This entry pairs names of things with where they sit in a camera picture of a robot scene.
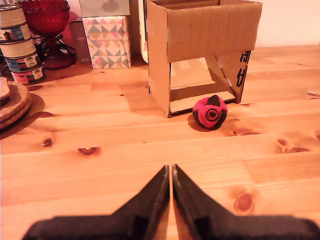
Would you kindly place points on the red and black footbag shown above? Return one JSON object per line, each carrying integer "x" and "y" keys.
{"x": 210, "y": 113}

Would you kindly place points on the cardboard dice tower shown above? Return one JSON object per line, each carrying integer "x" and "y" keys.
{"x": 207, "y": 32}

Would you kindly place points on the dark brown box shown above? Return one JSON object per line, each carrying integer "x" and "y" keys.
{"x": 80, "y": 42}

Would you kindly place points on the cloud print tissue box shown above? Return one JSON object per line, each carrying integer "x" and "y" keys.
{"x": 105, "y": 7}

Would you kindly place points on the triangle pattern box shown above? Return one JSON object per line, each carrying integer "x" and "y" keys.
{"x": 107, "y": 42}

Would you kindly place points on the blue label food can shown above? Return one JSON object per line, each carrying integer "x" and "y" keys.
{"x": 15, "y": 33}
{"x": 22, "y": 62}

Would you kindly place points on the round cork coaster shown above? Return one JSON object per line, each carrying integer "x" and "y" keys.
{"x": 3, "y": 88}
{"x": 18, "y": 97}
{"x": 15, "y": 120}

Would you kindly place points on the pink label food can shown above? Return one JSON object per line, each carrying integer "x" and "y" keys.
{"x": 28, "y": 76}

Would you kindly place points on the cream electric kettle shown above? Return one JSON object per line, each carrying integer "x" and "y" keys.
{"x": 143, "y": 30}

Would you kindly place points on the red glass footed bowl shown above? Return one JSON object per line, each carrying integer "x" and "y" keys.
{"x": 46, "y": 17}

